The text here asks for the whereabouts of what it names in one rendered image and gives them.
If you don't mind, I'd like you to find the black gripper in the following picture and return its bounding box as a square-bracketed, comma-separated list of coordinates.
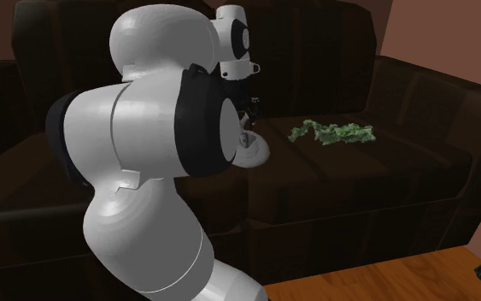
[221, 78, 262, 127]

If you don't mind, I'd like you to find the white round dish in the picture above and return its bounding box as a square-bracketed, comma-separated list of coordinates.
[232, 127, 272, 169]

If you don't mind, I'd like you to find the green leafy vegetable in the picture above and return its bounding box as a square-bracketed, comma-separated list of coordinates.
[286, 119, 378, 147]

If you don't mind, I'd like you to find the dark brown sofa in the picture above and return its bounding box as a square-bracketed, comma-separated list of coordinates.
[0, 0, 481, 301]

